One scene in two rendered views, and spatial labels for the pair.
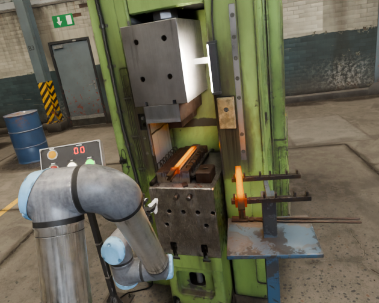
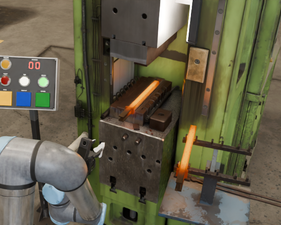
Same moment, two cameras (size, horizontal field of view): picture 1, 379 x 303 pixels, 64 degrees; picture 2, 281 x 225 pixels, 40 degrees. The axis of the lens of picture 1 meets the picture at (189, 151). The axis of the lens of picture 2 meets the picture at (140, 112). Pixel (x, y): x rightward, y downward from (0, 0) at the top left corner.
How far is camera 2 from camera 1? 0.45 m
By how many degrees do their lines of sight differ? 13
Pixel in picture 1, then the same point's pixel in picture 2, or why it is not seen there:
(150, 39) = not seen: outside the picture
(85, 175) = (43, 156)
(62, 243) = (16, 203)
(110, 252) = (50, 193)
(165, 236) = (106, 169)
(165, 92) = (135, 31)
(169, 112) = (135, 52)
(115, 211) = (63, 186)
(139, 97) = (108, 28)
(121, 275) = (57, 212)
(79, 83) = not seen: outside the picture
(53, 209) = (13, 177)
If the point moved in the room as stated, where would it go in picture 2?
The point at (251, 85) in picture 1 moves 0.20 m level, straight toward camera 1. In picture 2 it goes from (230, 44) to (225, 60)
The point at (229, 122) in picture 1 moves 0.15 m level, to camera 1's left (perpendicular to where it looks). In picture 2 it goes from (197, 75) to (167, 73)
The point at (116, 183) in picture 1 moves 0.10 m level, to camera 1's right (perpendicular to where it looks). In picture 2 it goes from (67, 165) to (103, 168)
